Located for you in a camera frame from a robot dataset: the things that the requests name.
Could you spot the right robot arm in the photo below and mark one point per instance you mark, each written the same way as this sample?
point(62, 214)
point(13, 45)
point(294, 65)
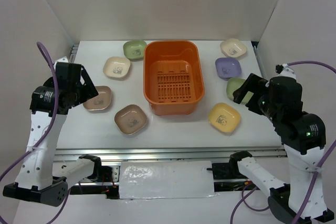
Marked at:
point(303, 136)

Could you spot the cream plate left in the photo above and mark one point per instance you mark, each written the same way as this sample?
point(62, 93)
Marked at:
point(116, 67)

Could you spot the aluminium rail frame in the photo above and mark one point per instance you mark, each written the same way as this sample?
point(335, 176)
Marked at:
point(164, 138)

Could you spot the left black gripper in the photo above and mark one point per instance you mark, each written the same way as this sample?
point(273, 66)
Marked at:
point(88, 90)

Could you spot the pink-brown plate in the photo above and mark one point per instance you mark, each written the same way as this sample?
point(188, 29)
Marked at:
point(101, 101)

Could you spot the cream plate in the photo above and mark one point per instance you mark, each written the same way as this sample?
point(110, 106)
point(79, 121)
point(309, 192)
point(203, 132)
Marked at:
point(116, 67)
point(233, 48)

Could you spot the brown plate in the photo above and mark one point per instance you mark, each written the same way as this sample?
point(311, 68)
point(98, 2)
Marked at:
point(130, 119)

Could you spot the green plate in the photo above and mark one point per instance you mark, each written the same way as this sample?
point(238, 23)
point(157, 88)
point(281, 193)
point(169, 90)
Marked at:
point(232, 85)
point(134, 49)

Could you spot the purple plate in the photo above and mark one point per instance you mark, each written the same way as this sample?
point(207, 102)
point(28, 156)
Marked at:
point(228, 68)

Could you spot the yellow plate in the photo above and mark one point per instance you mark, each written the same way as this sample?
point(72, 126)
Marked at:
point(224, 118)

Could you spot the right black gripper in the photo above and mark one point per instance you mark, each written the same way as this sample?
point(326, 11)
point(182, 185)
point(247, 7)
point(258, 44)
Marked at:
point(254, 82)

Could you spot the orange plastic bin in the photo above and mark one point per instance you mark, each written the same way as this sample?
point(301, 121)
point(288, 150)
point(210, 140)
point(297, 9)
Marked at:
point(172, 77)

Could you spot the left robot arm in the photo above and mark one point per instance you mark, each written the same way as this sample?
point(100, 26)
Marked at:
point(36, 182)

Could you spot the white sheet front cover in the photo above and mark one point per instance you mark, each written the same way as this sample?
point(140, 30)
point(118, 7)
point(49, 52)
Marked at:
point(167, 180)

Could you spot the cream plate back right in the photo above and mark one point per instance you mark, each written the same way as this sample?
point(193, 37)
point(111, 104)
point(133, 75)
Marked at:
point(233, 48)

